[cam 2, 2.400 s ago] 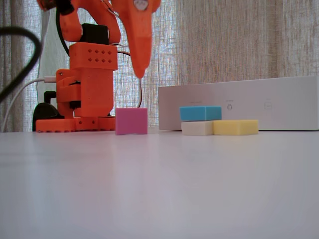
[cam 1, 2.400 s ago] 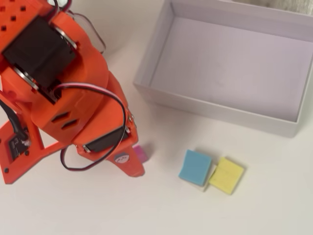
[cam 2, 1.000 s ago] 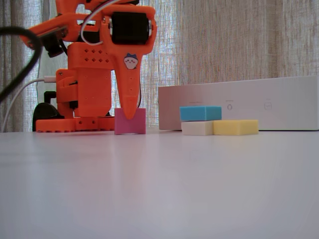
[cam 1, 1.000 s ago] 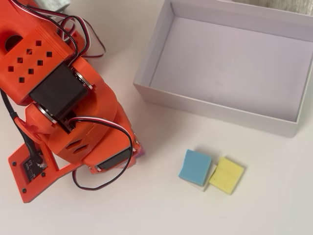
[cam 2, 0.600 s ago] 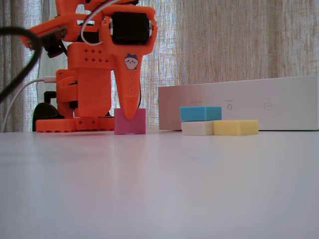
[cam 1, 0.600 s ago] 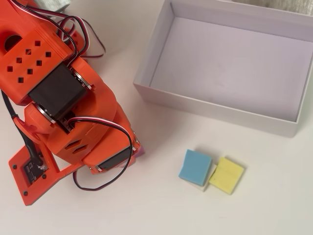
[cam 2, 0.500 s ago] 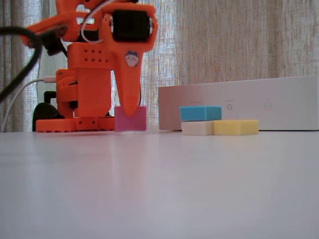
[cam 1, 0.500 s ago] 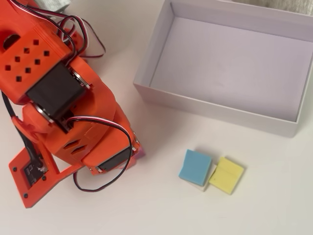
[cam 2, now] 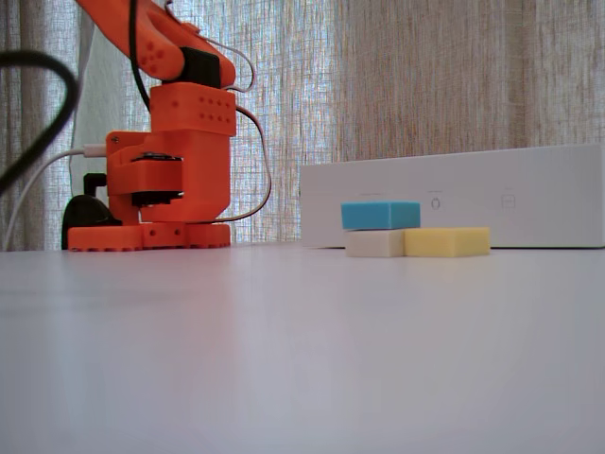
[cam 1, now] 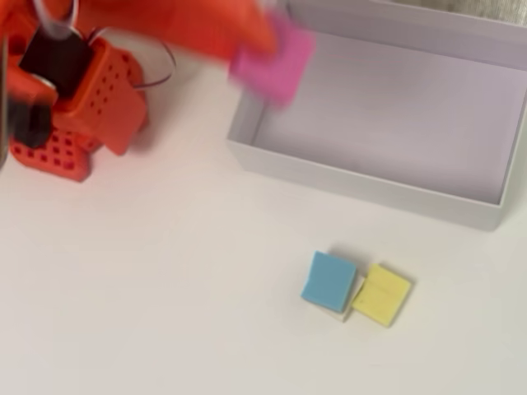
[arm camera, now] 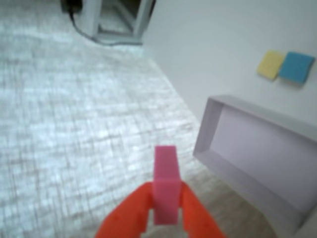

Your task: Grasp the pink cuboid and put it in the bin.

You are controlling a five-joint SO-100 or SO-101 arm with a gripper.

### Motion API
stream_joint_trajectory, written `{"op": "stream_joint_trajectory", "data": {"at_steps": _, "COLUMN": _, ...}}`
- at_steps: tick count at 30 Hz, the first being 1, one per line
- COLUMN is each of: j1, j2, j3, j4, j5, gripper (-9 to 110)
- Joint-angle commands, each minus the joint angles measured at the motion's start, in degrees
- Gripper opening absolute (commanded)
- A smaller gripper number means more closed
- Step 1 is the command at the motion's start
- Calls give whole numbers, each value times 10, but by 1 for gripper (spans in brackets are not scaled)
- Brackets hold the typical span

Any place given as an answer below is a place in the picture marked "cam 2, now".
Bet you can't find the orange robot base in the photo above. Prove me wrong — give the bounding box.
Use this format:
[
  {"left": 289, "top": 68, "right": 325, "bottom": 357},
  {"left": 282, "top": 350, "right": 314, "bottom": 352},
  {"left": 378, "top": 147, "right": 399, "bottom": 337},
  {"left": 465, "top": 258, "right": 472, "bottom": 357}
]
[{"left": 67, "top": 128, "right": 233, "bottom": 252}]

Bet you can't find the white foam cuboid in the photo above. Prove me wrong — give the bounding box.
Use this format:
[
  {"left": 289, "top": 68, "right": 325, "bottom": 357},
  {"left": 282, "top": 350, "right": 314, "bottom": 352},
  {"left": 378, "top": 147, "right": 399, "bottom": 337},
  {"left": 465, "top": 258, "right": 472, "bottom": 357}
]
[{"left": 344, "top": 229, "right": 406, "bottom": 259}]

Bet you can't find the blue foam cuboid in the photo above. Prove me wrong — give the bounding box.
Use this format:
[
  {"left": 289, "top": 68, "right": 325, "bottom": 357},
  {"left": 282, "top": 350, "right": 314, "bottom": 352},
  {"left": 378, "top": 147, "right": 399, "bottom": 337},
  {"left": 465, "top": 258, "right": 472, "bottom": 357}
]
[{"left": 340, "top": 200, "right": 422, "bottom": 232}]

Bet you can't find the yellow foam cuboid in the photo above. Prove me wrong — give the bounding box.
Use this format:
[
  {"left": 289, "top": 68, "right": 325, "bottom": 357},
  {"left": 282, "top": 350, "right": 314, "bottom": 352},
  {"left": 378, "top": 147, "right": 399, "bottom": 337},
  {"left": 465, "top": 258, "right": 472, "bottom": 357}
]
[{"left": 403, "top": 226, "right": 492, "bottom": 259}]

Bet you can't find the white cardboard bin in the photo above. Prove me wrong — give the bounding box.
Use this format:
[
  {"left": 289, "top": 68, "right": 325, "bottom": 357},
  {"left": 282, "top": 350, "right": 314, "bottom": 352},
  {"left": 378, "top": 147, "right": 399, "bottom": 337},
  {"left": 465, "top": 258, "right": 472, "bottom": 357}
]
[{"left": 300, "top": 143, "right": 605, "bottom": 251}]

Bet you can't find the black table clamp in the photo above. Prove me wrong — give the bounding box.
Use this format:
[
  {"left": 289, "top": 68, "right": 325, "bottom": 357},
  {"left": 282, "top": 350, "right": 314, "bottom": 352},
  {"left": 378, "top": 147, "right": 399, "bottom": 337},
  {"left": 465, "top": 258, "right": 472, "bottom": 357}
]
[{"left": 60, "top": 172, "right": 125, "bottom": 251}]

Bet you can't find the red white black servo cable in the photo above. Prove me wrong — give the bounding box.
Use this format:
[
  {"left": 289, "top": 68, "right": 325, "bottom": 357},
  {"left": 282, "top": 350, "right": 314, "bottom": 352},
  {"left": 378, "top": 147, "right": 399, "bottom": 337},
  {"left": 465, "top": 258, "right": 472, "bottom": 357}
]
[
  {"left": 196, "top": 26, "right": 257, "bottom": 95},
  {"left": 207, "top": 104, "right": 274, "bottom": 224}
]

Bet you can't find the white usb cable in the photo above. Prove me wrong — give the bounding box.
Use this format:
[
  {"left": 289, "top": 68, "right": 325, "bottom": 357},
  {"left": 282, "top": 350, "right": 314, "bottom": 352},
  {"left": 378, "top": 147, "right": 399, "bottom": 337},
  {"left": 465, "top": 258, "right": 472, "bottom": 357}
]
[{"left": 2, "top": 145, "right": 109, "bottom": 252}]

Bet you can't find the thin black camera cable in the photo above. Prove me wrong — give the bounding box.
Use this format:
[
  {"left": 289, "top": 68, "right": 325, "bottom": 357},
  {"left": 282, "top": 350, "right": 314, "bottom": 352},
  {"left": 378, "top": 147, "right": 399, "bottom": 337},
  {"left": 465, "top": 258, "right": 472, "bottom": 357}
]
[{"left": 127, "top": 0, "right": 153, "bottom": 114}]

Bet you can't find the thick black cable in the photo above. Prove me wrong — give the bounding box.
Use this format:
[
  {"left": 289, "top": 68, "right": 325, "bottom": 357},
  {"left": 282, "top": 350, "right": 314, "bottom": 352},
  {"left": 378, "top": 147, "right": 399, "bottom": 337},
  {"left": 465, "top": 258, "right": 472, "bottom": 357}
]
[{"left": 0, "top": 49, "right": 81, "bottom": 195}]

